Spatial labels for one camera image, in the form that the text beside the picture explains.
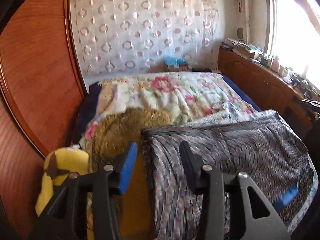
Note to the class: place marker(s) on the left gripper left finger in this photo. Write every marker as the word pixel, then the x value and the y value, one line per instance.
pixel 64 217

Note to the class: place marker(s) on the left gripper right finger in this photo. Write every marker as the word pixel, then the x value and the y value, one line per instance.
pixel 252 215

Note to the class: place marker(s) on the blue circle-patterned silk garment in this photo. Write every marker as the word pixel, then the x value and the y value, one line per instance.
pixel 177 210

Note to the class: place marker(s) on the clutter on sideboard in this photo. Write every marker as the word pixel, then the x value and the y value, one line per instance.
pixel 250 52

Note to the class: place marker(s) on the long wooden sideboard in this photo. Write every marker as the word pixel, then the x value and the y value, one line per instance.
pixel 265 88

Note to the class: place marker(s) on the yellow plush toy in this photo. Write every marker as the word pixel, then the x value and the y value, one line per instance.
pixel 57 167

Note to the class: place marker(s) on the window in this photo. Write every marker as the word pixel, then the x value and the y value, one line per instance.
pixel 294 39

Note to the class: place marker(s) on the yellow-green patterned cloth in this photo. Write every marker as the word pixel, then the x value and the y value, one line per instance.
pixel 133 209

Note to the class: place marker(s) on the floral bed quilt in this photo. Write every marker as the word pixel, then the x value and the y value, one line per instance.
pixel 175 92

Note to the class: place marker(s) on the wooden wardrobe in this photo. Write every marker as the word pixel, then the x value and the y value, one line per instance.
pixel 41 91

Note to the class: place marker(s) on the blue tissue box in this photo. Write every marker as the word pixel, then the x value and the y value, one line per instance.
pixel 175 64

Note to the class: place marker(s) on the white circle-patterned curtain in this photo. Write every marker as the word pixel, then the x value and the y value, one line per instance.
pixel 117 36

